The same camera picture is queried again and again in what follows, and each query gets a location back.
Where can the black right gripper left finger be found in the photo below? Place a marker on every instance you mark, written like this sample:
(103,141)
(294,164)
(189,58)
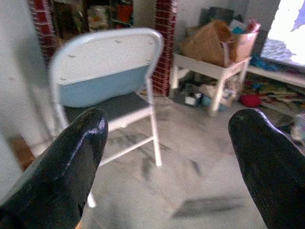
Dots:
(59,171)

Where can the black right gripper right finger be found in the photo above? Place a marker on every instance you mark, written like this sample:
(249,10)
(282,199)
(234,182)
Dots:
(274,167)

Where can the red round cloth item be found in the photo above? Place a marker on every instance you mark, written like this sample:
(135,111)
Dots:
(250,100)

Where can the white low shelf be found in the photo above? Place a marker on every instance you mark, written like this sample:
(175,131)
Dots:
(274,75)

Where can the small white side table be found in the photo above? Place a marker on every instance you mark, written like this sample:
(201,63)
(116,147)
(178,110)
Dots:
(214,71)

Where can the white metal folding chair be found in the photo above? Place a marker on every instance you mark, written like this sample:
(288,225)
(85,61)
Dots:
(107,47)

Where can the brown paper bag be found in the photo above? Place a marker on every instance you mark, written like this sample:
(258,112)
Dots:
(207,45)

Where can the red brick pillar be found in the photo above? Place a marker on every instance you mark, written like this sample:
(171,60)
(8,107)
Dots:
(164,47)
(43,31)

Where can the bright glass window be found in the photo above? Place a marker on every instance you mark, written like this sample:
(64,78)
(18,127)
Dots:
(286,23)

